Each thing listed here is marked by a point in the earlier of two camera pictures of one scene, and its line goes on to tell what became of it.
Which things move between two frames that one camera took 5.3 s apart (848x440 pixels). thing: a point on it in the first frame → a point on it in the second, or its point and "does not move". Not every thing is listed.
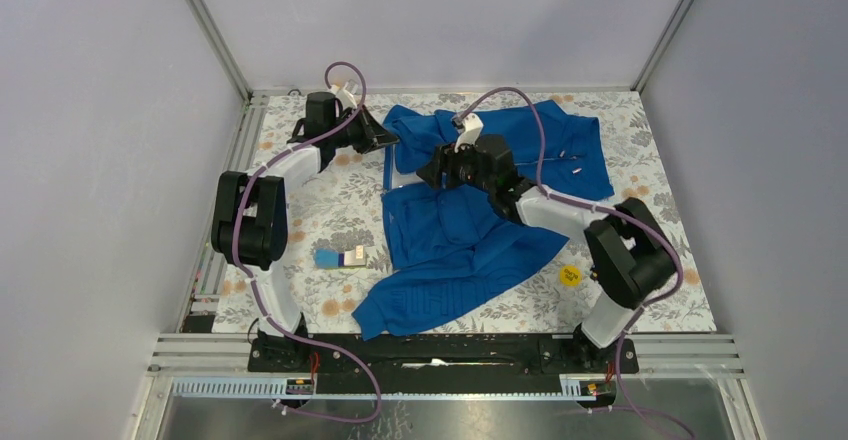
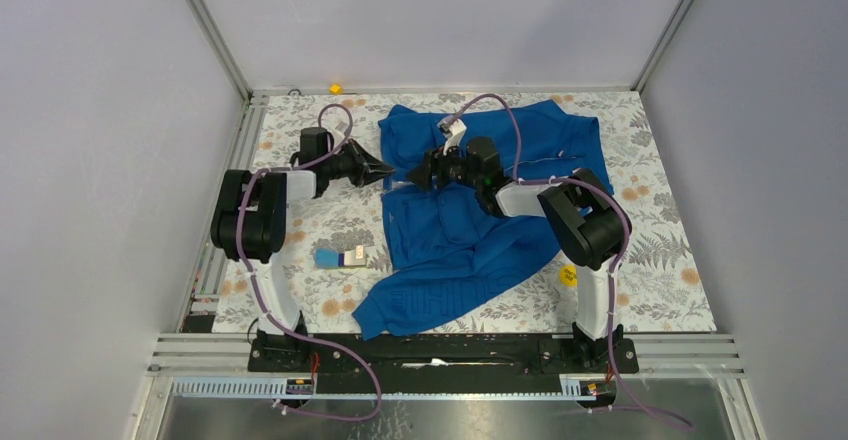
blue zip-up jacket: [444, 247] does not move
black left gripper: [373, 135] → [366, 168]
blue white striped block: [331, 258] does not move
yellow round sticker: [570, 275] does not move
